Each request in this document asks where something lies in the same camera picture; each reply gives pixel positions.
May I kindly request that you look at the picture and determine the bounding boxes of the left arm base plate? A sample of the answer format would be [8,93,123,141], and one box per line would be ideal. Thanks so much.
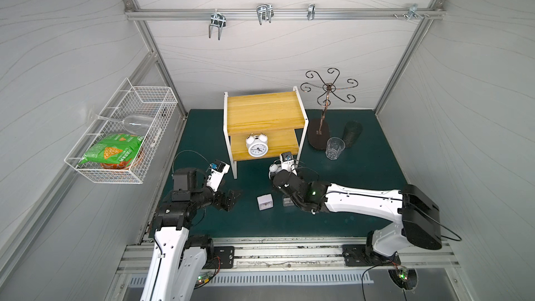
[203,246,235,270]

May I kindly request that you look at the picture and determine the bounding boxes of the white twin-bell alarm clock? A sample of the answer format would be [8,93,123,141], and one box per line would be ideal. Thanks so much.
[246,134,269,158]

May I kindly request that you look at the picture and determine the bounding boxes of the copper wire cup stand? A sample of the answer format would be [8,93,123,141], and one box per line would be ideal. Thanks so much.
[300,68,359,151]

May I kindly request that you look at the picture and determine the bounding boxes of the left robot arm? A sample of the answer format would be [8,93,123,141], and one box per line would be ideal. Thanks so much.
[141,162,236,300]

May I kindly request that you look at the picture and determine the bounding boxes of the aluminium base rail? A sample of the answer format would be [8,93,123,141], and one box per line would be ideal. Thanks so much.
[116,237,461,275]

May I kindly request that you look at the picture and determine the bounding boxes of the wooden two-tier shelf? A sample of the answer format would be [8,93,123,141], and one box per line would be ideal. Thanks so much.
[223,86,309,178]

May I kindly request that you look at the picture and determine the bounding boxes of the right metal hook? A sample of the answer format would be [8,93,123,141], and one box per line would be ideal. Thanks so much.
[393,4,430,21]

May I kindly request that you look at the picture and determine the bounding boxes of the white vented cable duct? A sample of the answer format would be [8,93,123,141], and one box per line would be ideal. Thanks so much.
[207,270,374,287]

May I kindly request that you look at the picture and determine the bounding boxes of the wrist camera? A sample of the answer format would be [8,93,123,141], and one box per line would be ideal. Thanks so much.
[206,160,230,192]
[279,152,297,175]

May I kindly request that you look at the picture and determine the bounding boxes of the clear square alarm clock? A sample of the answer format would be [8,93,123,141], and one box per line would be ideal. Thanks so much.
[283,196,295,207]

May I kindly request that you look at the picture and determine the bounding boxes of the double metal hook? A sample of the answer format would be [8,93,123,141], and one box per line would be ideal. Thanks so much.
[256,4,274,25]
[208,12,227,40]

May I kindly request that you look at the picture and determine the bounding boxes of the pink square alarm clock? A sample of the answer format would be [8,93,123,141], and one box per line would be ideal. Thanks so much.
[256,194,274,211]

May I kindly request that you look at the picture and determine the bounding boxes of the white wire basket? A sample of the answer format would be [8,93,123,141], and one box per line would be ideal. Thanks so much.
[64,79,177,184]

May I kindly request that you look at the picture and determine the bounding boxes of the aluminium top rail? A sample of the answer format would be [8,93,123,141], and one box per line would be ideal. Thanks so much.
[125,7,447,22]

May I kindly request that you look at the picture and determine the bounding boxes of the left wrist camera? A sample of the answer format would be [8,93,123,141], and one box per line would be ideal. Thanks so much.
[206,160,230,192]

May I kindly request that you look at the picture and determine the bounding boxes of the clear drinking glass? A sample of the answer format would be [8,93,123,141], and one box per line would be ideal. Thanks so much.
[325,137,346,160]

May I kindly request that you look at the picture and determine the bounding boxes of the dark tinted glass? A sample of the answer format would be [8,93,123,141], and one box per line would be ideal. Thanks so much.
[342,121,364,149]

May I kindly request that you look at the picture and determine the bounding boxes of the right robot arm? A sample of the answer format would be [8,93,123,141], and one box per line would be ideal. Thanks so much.
[269,167,442,259]

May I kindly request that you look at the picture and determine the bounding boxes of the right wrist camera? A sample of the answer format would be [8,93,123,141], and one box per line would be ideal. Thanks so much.
[279,152,297,175]

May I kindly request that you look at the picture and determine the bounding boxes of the single metal hook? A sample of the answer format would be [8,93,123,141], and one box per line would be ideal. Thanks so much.
[307,4,316,21]

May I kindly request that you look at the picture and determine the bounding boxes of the green snack bag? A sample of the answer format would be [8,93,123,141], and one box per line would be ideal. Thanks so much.
[78,133,144,169]

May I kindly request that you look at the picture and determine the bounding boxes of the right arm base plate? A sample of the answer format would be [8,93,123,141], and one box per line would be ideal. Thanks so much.
[342,245,401,267]

